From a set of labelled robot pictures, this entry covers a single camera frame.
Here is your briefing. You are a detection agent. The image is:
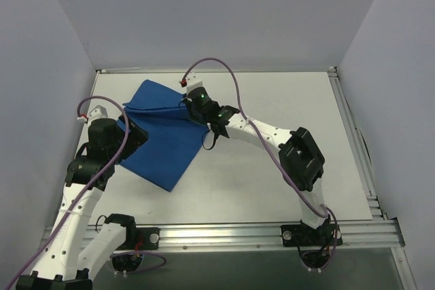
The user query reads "aluminium right rail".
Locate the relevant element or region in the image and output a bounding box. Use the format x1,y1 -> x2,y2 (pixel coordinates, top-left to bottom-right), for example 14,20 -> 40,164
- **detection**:
327,67 -> 387,220

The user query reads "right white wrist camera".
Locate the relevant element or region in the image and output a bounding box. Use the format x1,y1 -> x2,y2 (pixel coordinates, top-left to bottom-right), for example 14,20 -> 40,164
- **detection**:
179,73 -> 203,94

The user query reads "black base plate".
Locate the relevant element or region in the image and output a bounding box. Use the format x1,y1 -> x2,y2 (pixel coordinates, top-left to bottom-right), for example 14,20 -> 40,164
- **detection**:
281,222 -> 336,247
116,228 -> 160,251

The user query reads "blue surgical wrap cloth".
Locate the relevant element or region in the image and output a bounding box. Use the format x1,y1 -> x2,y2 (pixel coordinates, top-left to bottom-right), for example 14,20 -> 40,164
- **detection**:
121,79 -> 208,192

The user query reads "aluminium front rail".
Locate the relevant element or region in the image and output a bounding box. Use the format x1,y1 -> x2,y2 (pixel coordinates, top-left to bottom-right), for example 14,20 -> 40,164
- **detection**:
37,219 -> 406,255

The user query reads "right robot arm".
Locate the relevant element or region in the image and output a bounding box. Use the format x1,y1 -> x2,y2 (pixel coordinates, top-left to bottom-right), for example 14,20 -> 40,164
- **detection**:
183,86 -> 329,244

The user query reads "aluminium rail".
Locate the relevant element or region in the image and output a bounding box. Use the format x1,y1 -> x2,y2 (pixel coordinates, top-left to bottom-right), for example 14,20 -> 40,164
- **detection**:
96,65 -> 338,74
37,219 -> 406,255
327,67 -> 387,220

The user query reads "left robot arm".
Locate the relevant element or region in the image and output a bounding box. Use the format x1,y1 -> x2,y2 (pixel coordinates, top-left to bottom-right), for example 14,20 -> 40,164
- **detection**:
16,110 -> 148,289

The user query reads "aluminium back rail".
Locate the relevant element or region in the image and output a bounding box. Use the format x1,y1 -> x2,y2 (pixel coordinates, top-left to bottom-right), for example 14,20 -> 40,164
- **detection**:
96,65 -> 338,74

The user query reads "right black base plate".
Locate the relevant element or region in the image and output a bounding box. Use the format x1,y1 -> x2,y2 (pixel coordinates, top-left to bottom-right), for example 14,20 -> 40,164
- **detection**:
281,222 -> 336,247

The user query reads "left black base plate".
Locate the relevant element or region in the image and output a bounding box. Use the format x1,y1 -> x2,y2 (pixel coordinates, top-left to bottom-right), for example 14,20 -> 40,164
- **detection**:
116,228 -> 160,251

